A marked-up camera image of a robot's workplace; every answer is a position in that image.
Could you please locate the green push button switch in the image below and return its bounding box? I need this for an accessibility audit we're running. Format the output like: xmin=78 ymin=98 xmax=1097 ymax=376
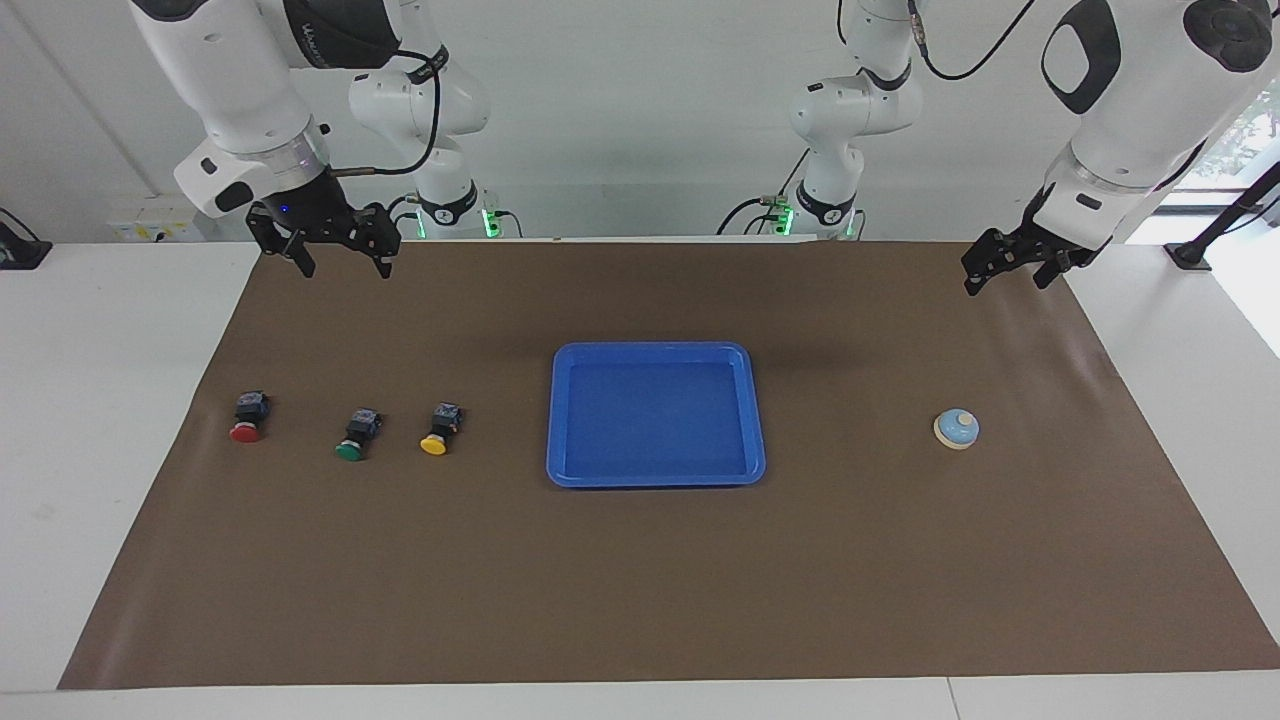
xmin=334 ymin=408 xmax=386 ymax=463

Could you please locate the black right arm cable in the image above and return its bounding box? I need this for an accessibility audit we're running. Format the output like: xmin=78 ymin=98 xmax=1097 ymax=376
xmin=330 ymin=45 xmax=447 ymax=179

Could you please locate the brown table mat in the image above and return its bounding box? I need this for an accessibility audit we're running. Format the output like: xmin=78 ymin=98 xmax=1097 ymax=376
xmin=57 ymin=240 xmax=1280 ymax=691

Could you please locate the black base cable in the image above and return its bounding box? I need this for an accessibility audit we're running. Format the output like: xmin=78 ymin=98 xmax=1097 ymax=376
xmin=715 ymin=148 xmax=813 ymax=237
xmin=380 ymin=193 xmax=421 ymax=241

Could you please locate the yellow push button switch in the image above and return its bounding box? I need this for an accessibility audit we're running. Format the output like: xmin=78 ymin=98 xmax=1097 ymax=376
xmin=419 ymin=402 xmax=464 ymax=457

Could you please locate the white wall outlet box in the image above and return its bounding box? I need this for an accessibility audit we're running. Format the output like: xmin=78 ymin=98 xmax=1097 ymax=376
xmin=108 ymin=195 xmax=207 ymax=243

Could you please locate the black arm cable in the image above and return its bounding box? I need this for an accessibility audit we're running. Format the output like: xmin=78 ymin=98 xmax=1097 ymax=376
xmin=330 ymin=45 xmax=447 ymax=179
xmin=905 ymin=0 xmax=1037 ymax=82

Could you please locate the blue plastic tray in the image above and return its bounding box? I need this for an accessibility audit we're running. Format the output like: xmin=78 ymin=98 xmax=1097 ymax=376
xmin=546 ymin=342 xmax=767 ymax=489

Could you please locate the red push button switch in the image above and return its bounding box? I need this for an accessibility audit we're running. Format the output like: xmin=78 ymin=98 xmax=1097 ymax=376
xmin=229 ymin=391 xmax=271 ymax=444

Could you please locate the black table clamp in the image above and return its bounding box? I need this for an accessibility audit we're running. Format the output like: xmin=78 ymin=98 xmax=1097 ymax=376
xmin=0 ymin=207 xmax=53 ymax=271

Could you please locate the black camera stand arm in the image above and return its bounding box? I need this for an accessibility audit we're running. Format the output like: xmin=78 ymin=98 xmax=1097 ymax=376
xmin=1163 ymin=160 xmax=1280 ymax=271

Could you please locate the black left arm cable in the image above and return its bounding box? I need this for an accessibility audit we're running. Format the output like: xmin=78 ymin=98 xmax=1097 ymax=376
xmin=905 ymin=0 xmax=1037 ymax=82

